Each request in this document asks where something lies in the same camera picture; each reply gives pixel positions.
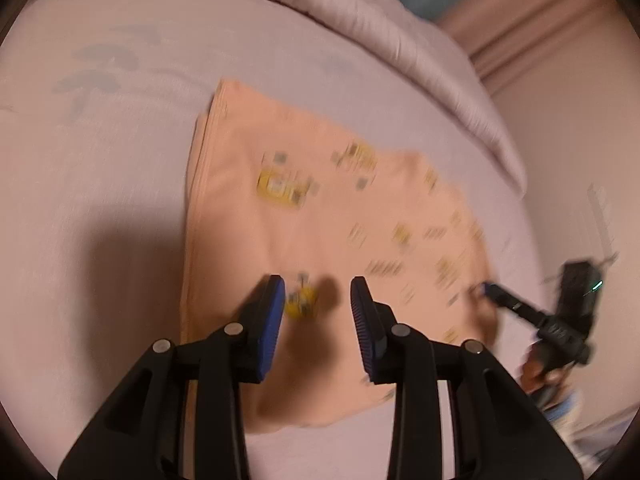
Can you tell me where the peach duck print shirt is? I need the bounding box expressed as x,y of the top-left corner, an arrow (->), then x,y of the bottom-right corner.
181,79 -> 498,434

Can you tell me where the person right hand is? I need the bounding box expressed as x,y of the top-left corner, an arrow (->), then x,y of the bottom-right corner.
520,344 -> 573,406

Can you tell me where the white power strip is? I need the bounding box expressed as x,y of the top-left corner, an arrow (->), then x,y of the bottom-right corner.
587,183 -> 620,268

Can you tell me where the pink curtain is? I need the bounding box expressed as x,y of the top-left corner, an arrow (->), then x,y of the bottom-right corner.
437,0 -> 622,97

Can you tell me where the pink folded quilt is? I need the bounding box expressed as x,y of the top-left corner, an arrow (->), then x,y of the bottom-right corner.
270,0 -> 527,193

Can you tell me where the pink bed sheet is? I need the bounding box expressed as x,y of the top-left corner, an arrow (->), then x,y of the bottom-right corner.
1,0 -> 544,472

